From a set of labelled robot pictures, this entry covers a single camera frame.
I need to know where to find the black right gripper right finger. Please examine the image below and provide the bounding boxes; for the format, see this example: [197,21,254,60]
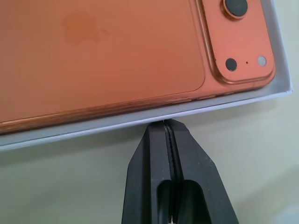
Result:
[164,118,240,224]

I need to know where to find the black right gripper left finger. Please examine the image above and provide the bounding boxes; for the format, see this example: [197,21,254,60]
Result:
[121,120,173,224]

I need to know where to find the orange smartphone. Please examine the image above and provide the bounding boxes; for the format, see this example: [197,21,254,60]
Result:
[0,0,277,135]

